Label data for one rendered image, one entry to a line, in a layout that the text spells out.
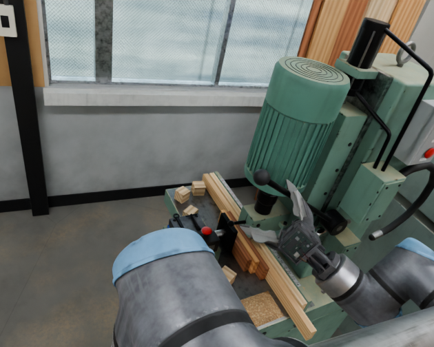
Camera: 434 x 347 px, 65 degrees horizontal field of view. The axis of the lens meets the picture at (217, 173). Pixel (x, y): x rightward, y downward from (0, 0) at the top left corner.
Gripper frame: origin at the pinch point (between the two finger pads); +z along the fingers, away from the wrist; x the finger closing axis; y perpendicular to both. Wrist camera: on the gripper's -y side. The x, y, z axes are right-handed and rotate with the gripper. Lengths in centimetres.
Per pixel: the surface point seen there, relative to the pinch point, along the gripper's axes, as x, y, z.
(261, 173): -5.7, 9.4, 5.0
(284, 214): 2.6, -25.2, -9.8
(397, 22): -119, -177, 3
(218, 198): 17.8, -42.8, 7.7
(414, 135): -36.1, -16.7, -16.9
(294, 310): 17.7, -12.5, -28.1
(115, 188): 92, -144, 65
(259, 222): 8.4, -19.8, -5.5
